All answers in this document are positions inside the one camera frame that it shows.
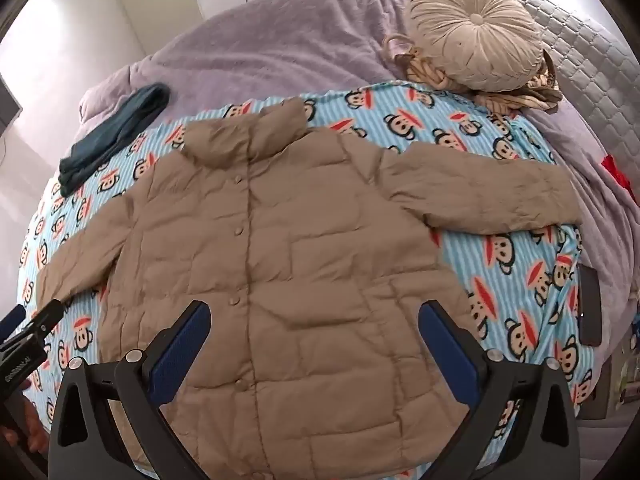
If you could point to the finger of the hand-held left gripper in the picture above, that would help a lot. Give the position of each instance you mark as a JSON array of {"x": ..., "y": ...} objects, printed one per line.
[
  {"x": 47, "y": 316},
  {"x": 12, "y": 317}
]

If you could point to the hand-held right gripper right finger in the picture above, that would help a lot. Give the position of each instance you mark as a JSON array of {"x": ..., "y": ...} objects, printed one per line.
[{"x": 447, "y": 345}]

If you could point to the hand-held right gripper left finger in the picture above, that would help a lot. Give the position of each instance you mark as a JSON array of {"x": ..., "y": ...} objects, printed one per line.
[{"x": 180, "y": 345}]

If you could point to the tan puffer jacket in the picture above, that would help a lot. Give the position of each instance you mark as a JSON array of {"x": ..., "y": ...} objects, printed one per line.
[{"x": 280, "y": 285}]

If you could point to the person's left hand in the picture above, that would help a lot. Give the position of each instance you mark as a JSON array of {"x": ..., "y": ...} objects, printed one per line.
[{"x": 36, "y": 427}]

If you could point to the blue striped monkey print blanket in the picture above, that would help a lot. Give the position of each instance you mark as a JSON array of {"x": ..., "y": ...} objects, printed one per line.
[{"x": 520, "y": 280}]

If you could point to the black phone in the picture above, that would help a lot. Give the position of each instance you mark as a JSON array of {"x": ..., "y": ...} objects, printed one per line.
[{"x": 589, "y": 305}]

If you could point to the dark teal folded garment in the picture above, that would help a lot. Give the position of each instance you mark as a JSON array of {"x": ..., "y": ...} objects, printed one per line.
[{"x": 112, "y": 132}]

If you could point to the dark screen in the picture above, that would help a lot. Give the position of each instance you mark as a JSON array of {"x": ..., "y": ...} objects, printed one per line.
[{"x": 9, "y": 102}]

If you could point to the red cloth item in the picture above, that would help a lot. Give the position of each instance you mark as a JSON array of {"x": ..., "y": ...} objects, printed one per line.
[{"x": 616, "y": 170}]

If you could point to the brown plush toy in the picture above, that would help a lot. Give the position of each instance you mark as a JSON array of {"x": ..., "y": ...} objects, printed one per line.
[{"x": 520, "y": 94}]

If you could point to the round beige pleated cushion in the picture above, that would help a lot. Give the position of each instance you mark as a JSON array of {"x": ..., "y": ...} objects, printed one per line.
[{"x": 475, "y": 35}]

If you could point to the grey quilted bedspread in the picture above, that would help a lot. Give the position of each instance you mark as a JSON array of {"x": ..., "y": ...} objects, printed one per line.
[{"x": 590, "y": 65}]

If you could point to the purple fleece blanket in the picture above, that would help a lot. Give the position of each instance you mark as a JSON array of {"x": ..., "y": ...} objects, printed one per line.
[{"x": 280, "y": 45}]

